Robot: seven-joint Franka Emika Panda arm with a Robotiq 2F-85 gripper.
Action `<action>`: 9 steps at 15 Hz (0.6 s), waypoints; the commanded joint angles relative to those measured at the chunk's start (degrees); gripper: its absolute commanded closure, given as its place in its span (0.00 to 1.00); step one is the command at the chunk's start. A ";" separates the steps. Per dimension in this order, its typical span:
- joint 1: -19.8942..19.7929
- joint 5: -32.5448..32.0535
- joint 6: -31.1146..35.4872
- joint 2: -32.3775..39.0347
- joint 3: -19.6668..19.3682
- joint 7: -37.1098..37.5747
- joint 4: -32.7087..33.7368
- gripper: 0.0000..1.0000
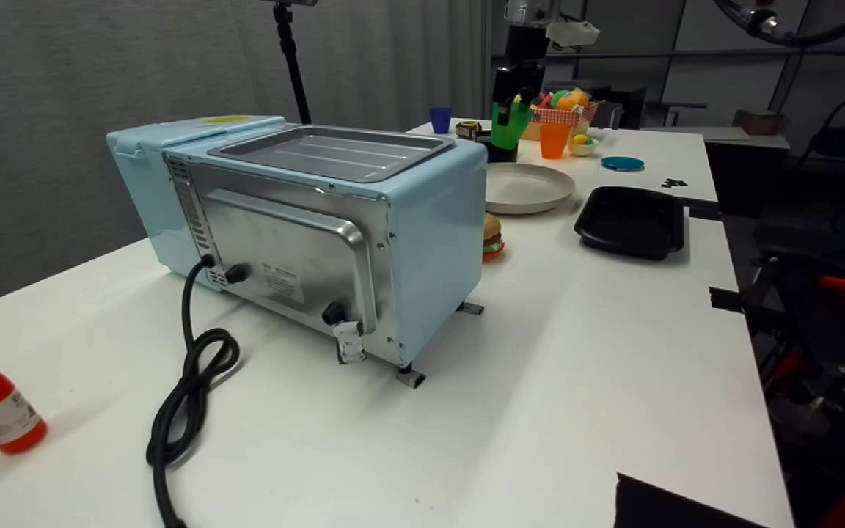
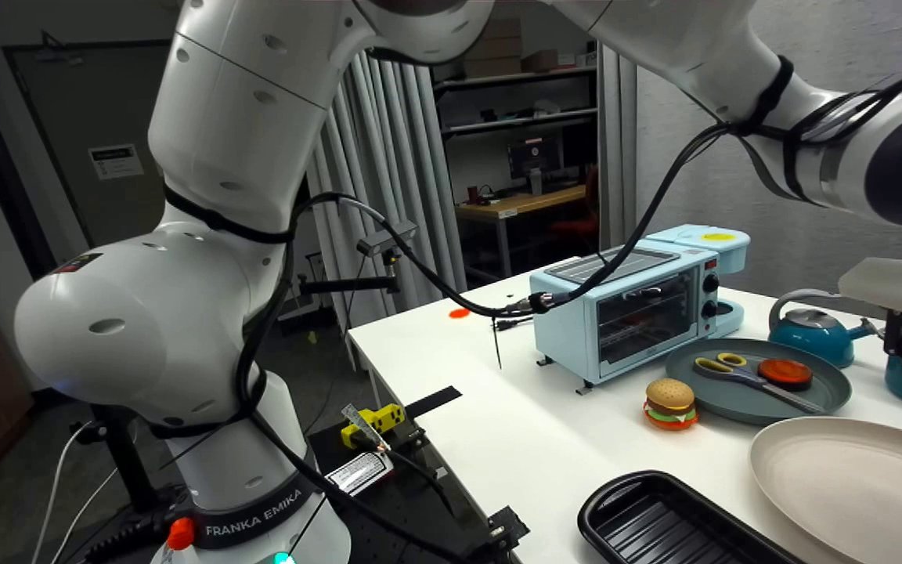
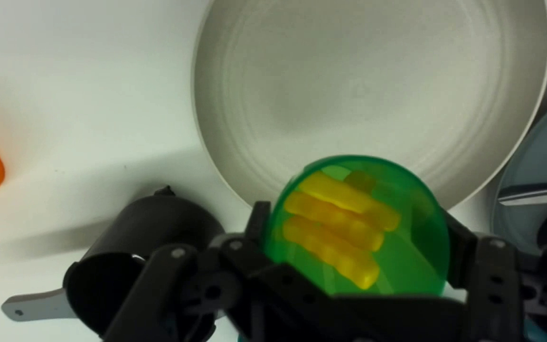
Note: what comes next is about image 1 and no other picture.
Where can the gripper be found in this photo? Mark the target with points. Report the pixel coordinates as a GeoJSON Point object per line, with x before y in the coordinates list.
{"type": "Point", "coordinates": [527, 45]}

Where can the green plastic cup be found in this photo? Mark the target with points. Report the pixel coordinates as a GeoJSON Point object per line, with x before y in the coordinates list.
{"type": "Point", "coordinates": [513, 126]}

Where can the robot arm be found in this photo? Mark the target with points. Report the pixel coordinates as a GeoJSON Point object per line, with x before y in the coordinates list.
{"type": "Point", "coordinates": [532, 11]}

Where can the heap of toy fruit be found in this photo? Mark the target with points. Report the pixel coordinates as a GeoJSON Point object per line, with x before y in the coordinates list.
{"type": "Point", "coordinates": [569, 98]}

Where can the basket with red checkered liner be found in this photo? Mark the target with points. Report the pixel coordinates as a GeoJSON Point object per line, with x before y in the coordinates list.
{"type": "Point", "coordinates": [569, 117]}

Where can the black and yellow tape measure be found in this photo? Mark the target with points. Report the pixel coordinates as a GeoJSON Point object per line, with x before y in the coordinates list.
{"type": "Point", "coordinates": [469, 130]}

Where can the orange plastic cup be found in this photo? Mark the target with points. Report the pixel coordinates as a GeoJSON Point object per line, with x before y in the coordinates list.
{"type": "Point", "coordinates": [554, 141]}

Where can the black cup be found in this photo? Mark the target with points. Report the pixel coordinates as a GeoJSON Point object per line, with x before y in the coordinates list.
{"type": "Point", "coordinates": [499, 154]}

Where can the yellow and green toy fruit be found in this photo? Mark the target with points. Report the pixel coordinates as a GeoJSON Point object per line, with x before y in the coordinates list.
{"type": "Point", "coordinates": [580, 138]}

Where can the blue plastic cup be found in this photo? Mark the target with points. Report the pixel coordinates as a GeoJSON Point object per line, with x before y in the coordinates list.
{"type": "Point", "coordinates": [440, 120]}

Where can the small white bowl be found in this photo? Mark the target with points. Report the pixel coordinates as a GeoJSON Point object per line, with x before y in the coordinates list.
{"type": "Point", "coordinates": [582, 149]}

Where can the beige round plate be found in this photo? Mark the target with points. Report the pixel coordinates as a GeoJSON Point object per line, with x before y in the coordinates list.
{"type": "Point", "coordinates": [525, 188]}

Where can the blue round lid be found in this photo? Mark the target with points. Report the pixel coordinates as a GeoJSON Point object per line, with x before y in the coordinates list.
{"type": "Point", "coordinates": [622, 163]}

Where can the toy burger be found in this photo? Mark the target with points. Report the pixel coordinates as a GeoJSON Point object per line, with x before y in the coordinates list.
{"type": "Point", "coordinates": [492, 236]}

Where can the black rectangular tray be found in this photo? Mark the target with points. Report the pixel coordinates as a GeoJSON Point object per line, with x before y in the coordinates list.
{"type": "Point", "coordinates": [631, 220]}

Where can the small black clip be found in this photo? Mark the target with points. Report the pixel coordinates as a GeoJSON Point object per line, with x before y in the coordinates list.
{"type": "Point", "coordinates": [673, 182]}

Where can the light blue toaster oven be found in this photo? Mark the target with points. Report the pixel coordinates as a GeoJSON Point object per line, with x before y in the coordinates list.
{"type": "Point", "coordinates": [422, 249]}

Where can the grey baking tray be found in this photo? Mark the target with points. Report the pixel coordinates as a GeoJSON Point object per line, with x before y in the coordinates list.
{"type": "Point", "coordinates": [334, 152]}

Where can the brown box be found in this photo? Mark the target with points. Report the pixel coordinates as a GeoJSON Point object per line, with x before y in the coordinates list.
{"type": "Point", "coordinates": [760, 122]}

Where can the black sheet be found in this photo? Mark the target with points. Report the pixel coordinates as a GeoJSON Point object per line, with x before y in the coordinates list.
{"type": "Point", "coordinates": [664, 506]}

